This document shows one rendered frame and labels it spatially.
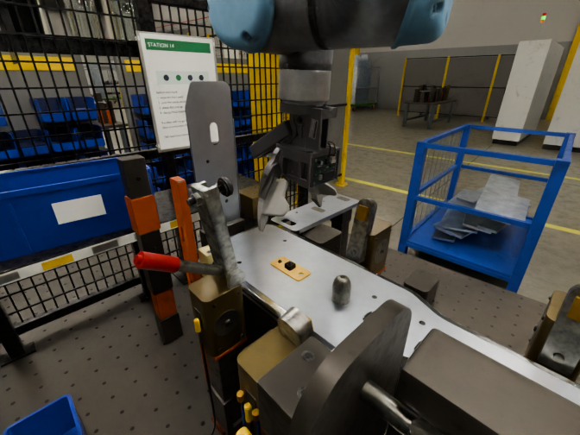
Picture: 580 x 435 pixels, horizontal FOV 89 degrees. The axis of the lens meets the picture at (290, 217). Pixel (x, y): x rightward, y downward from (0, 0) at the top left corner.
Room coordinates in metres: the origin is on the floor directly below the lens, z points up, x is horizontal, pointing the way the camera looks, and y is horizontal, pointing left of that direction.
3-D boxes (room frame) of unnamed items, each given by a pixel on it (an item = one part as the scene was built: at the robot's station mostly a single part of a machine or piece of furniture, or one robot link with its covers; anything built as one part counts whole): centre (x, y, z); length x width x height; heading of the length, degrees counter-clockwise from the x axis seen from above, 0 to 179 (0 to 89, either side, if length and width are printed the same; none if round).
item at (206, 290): (0.37, 0.13, 0.87); 0.10 x 0.07 x 0.35; 134
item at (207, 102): (0.69, 0.18, 1.17); 0.12 x 0.01 x 0.34; 134
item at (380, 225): (0.61, -0.20, 0.87); 0.12 x 0.07 x 0.35; 134
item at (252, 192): (0.78, 0.10, 0.88); 0.08 x 0.08 x 0.36; 44
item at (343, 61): (3.57, -0.41, 1.00); 1.04 x 0.14 x 2.00; 139
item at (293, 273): (0.49, 0.00, 1.01); 0.08 x 0.04 x 0.01; 44
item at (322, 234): (0.69, -0.09, 0.84); 0.12 x 0.07 x 0.28; 134
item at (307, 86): (0.47, -0.02, 1.33); 0.08 x 0.08 x 0.05
